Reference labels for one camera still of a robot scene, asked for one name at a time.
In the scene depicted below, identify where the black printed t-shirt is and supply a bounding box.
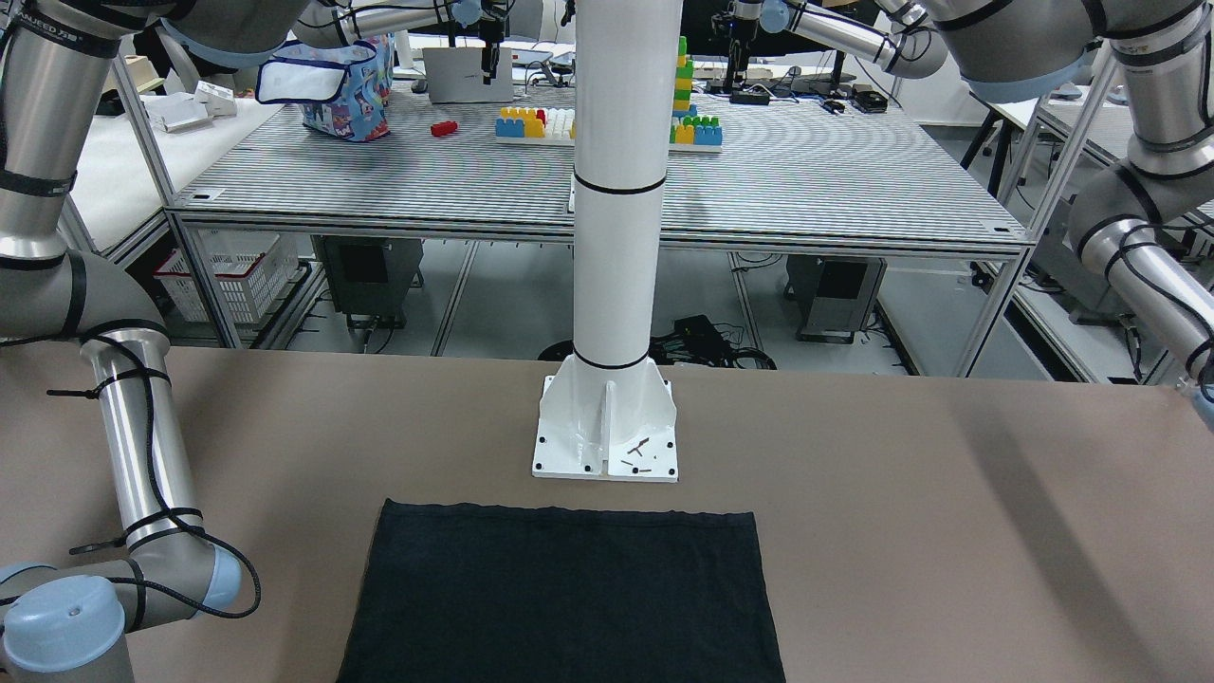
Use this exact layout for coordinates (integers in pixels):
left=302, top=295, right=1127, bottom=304
left=337, top=500, right=785, bottom=682

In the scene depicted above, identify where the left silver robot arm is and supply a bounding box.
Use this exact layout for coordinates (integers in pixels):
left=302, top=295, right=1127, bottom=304
left=925, top=1, right=1213, bottom=423

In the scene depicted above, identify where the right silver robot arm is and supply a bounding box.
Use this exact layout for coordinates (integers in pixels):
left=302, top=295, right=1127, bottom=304
left=1, top=1, right=306, bottom=682

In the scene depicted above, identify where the white central pillar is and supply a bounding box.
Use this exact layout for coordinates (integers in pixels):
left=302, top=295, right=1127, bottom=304
left=532, top=1, right=682, bottom=483

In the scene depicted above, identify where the toy block set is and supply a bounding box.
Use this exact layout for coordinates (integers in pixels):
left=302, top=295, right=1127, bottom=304
left=493, top=36, right=726, bottom=153

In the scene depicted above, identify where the red toy block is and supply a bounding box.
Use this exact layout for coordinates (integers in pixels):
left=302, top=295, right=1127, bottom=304
left=430, top=120, right=459, bottom=138

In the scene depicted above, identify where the grey striped back table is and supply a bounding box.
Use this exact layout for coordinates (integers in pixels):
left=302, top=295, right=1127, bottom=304
left=166, top=81, right=1036, bottom=379

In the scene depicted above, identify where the colourful patterned bag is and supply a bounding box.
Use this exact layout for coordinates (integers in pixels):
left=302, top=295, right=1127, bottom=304
left=255, top=34, right=395, bottom=142

